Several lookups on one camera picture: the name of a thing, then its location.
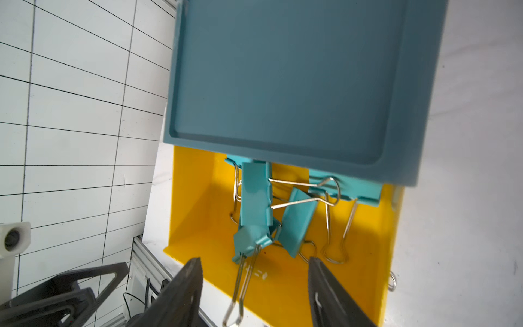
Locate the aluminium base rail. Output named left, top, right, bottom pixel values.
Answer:
left=94, top=235, right=173, bottom=326

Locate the teal drawer cabinet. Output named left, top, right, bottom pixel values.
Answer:
left=163, top=1, right=448, bottom=187

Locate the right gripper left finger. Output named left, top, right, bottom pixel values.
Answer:
left=127, top=258, right=204, bottom=327

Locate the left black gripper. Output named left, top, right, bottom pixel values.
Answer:
left=1, top=262, right=129, bottom=326

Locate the yellow top drawer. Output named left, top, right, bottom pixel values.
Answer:
left=165, top=147, right=404, bottom=326

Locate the teal clip mid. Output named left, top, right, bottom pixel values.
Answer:
left=270, top=176, right=340, bottom=262
left=222, top=223, right=281, bottom=326
left=309, top=170, right=384, bottom=264

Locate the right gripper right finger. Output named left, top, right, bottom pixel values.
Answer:
left=308, top=257, right=376, bottom=327

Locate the teal clip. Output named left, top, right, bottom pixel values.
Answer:
left=225, top=156, right=273, bottom=227

